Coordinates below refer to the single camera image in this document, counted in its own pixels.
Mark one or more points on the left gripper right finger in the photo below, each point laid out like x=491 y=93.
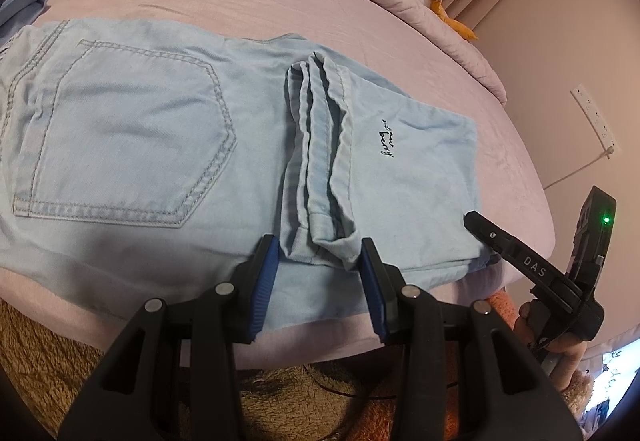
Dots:
x=503 y=394

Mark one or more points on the small blue folded garment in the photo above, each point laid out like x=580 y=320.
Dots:
x=15 y=14

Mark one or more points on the mauve bed sheet mattress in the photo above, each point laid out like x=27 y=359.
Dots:
x=510 y=190

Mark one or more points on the person right hand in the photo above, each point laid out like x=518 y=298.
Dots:
x=575 y=386

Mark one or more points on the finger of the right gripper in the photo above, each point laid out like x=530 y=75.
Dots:
x=523 y=258

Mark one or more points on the white wall power strip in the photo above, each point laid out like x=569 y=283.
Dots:
x=596 y=119

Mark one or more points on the light blue strawberry pants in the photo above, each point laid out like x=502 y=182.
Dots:
x=144 y=158

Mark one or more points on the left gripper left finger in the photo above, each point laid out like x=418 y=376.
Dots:
x=169 y=354

